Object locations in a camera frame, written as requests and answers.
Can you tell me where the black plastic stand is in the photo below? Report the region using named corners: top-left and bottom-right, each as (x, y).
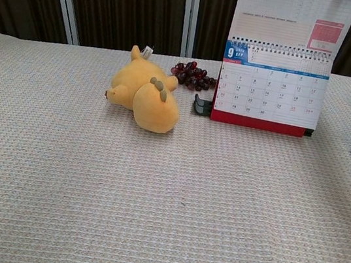
top-left (192, 92), bottom-right (317, 137)

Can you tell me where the red white desk calendar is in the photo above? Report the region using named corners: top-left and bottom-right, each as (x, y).
top-left (209, 0), bottom-right (351, 144)

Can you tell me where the yellow plush bear toy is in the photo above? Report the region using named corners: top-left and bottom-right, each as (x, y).
top-left (99, 41), bottom-right (190, 136)

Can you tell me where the dark red grape bunch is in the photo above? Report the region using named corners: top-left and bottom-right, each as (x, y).
top-left (168, 58), bottom-right (221, 94)

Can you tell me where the beige woven tablecloth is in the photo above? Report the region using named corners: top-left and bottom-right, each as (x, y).
top-left (0, 24), bottom-right (351, 263)

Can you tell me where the grey upright partition post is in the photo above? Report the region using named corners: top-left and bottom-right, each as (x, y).
top-left (176, 0), bottom-right (202, 59)

